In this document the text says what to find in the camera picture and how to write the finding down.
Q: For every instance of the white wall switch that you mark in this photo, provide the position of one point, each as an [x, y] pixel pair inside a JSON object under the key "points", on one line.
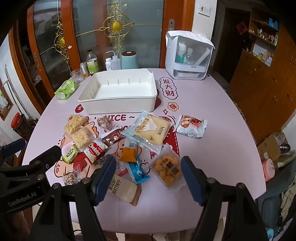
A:
{"points": [[204, 11]]}

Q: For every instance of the white teal baby bottle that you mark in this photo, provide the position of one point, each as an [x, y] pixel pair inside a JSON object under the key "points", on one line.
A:
{"points": [[182, 54]]}

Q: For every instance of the white plastic storage box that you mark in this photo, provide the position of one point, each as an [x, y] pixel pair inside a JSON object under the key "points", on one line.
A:
{"points": [[115, 89]]}

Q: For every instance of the red door decoration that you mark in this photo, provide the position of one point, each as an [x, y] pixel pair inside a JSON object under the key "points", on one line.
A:
{"points": [[242, 28]]}

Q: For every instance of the ribbed glass cup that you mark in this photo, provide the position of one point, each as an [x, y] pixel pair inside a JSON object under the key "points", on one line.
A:
{"points": [[76, 76]]}

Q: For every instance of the clear squeeze wash bottle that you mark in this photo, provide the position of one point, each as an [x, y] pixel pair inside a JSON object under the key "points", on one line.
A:
{"points": [[116, 63]]}

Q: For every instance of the red white pastry packet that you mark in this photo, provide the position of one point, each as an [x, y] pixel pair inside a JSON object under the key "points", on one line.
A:
{"points": [[189, 126]]}

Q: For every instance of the dark brown candy packet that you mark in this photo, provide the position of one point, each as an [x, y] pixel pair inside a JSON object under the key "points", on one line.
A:
{"points": [[113, 138]]}

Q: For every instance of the teal canister brown lid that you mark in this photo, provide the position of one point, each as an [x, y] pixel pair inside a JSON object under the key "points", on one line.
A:
{"points": [[129, 61]]}

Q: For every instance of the glass bottle green label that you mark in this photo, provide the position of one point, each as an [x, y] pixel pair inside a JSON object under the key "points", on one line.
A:
{"points": [[93, 64]]}

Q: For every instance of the clear baby bottle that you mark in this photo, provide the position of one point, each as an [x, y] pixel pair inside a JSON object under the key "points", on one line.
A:
{"points": [[189, 56]]}

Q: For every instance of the red white cookie packet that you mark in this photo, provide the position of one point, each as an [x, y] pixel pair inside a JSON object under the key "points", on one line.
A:
{"points": [[94, 150]]}

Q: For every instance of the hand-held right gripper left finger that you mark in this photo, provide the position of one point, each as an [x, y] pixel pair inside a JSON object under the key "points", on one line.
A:
{"points": [[105, 183]]}

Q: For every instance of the brown cardboard box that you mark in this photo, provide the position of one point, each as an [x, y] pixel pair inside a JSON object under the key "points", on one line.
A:
{"points": [[268, 147]]}

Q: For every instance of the white cloth cover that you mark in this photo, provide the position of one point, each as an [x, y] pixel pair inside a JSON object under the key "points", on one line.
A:
{"points": [[189, 36]]}

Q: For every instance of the small metal can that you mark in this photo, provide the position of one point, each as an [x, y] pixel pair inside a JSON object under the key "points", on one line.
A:
{"points": [[83, 67]]}

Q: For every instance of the beige cracker packet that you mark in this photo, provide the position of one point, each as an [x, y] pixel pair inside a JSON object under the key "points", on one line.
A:
{"points": [[124, 190]]}

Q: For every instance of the grey plastic chair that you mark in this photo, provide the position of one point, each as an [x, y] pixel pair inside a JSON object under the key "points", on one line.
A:
{"points": [[277, 187]]}

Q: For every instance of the wooden framed glass door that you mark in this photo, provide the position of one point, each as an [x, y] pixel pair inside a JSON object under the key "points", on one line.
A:
{"points": [[46, 46], [138, 46]]}

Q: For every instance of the green tissue packet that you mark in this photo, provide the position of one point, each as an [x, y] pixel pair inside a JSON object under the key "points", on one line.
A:
{"points": [[66, 89]]}

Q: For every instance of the clear plastic snack wrapper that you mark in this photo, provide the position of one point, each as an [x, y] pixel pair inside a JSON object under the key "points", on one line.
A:
{"points": [[122, 168]]}

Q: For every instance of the small green snack packet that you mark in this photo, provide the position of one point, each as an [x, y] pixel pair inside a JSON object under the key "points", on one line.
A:
{"points": [[70, 153]]}

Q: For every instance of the large gold door ornament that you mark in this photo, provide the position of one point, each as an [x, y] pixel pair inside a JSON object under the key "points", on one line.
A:
{"points": [[115, 25]]}

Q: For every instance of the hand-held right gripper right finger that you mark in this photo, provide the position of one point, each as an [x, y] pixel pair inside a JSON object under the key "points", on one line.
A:
{"points": [[192, 183]]}

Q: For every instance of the blue snack packet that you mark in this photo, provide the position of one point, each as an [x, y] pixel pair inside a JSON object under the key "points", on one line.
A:
{"points": [[138, 171]]}

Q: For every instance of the red lidded jar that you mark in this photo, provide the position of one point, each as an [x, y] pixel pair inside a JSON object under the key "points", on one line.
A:
{"points": [[22, 129]]}

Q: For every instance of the small gold door ornament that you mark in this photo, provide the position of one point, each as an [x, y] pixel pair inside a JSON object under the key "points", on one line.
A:
{"points": [[62, 41]]}

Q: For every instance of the yellow ball biscuit packet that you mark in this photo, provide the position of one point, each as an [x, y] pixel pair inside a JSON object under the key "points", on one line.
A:
{"points": [[165, 169]]}

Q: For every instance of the wooden shelf cabinet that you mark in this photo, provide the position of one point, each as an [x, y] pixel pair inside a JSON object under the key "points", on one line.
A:
{"points": [[261, 92]]}

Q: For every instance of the bagged brown bread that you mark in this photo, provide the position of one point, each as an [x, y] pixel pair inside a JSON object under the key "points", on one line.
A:
{"points": [[84, 138]]}

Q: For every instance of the orange sauce packet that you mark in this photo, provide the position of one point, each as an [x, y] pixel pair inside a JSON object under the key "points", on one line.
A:
{"points": [[128, 154]]}

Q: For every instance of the puffed rice cake packet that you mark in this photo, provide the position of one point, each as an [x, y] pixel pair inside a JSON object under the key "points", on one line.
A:
{"points": [[72, 124]]}

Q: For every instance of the white pill bottle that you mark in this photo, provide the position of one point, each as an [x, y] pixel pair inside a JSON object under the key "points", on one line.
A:
{"points": [[108, 64]]}

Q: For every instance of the wooden picture frame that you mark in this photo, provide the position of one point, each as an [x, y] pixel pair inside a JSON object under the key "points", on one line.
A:
{"points": [[4, 109]]}

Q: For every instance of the grey metal rod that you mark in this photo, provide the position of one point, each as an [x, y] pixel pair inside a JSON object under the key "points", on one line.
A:
{"points": [[8, 81]]}

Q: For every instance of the clear nut candy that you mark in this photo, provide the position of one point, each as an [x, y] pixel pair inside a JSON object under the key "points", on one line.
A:
{"points": [[104, 122], [70, 178]]}

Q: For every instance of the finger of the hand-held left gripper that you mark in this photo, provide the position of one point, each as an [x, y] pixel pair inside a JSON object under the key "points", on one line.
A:
{"points": [[47, 156], [17, 146]]}

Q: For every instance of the blue boxes on shelf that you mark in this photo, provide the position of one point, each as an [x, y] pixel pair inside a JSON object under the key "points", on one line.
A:
{"points": [[273, 23]]}

